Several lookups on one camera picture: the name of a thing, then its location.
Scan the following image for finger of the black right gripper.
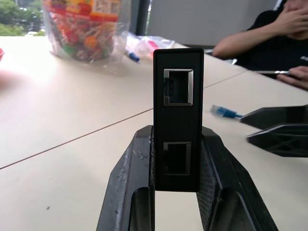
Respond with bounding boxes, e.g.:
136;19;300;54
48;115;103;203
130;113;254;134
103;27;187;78
245;123;308;158
240;104;308;132

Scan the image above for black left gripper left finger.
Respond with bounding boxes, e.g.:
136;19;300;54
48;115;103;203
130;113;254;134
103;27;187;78
96;125;156;231

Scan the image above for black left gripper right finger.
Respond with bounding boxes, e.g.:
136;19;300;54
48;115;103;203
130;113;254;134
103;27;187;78
196;129;279;231

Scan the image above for blue ethernet cable plug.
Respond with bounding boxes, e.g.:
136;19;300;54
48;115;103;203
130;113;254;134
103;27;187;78
209;104;244;121

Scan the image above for small black Ethernet box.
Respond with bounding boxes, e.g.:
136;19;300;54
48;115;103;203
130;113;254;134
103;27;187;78
153;47;205;193

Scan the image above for person's hand holding phone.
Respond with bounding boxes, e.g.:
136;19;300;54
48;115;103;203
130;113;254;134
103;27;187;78
276;65;308;91

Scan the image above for person's hand at mouth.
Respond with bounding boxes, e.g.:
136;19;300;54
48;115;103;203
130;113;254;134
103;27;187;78
274;0;308;39

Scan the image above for silver-edged phone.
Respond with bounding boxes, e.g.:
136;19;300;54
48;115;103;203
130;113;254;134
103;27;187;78
254;69;292;79

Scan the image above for person's black shirt torso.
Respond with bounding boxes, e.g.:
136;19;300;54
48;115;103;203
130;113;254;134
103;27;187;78
234;9;308;73

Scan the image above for blue marker pen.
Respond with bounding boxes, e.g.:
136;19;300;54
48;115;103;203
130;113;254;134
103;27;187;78
124;49;141;63

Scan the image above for clear plastic bag pink contents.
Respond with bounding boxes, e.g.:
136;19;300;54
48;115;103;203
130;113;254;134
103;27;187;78
126;32;191;60

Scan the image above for clear bag of colourful candy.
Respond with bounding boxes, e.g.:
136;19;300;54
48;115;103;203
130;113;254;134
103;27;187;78
40;0;132;64

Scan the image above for dark window frame post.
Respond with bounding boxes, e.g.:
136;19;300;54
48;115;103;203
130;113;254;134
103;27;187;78
135;0;150;37

